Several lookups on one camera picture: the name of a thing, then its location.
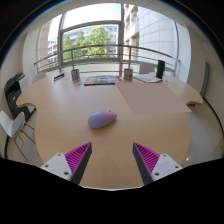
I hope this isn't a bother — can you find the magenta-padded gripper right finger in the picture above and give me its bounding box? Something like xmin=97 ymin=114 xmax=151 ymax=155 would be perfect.
xmin=132 ymin=142 xmax=184 ymax=186

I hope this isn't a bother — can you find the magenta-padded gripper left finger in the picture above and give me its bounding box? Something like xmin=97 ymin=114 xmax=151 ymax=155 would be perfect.
xmin=39 ymin=141 xmax=93 ymax=185

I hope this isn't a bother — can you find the lilac and pink computer mouse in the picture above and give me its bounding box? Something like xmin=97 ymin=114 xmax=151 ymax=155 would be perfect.
xmin=87 ymin=107 xmax=118 ymax=130

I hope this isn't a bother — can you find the black printed mouse pad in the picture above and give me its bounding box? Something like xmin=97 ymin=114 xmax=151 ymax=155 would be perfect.
xmin=115 ymin=80 xmax=198 ymax=116

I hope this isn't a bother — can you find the white chair with wooden legs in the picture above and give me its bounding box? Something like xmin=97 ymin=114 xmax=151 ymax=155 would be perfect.
xmin=0 ymin=110 xmax=37 ymax=162

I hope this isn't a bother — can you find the blue and black pen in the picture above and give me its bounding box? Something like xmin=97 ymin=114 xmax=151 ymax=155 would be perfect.
xmin=53 ymin=73 xmax=65 ymax=82

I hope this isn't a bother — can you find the open picture book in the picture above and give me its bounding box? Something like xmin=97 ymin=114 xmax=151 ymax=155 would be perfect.
xmin=133 ymin=73 xmax=164 ymax=84

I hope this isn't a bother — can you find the white plastic chair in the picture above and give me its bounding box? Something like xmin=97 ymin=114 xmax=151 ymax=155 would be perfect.
xmin=31 ymin=72 xmax=47 ymax=85
xmin=138 ymin=62 xmax=157 ymax=75

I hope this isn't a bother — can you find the printed white mug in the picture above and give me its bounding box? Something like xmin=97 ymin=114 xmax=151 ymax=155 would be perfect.
xmin=71 ymin=68 xmax=81 ymax=83

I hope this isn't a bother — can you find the black cylindrical bottle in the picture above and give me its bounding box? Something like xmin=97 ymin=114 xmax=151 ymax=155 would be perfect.
xmin=155 ymin=59 xmax=166 ymax=80

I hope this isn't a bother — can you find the colourful closed magazine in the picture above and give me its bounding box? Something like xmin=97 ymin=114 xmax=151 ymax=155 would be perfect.
xmin=83 ymin=75 xmax=124 ymax=87

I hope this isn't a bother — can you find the metal balcony railing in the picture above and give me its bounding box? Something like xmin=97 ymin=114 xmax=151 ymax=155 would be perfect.
xmin=33 ymin=43 xmax=181 ymax=77

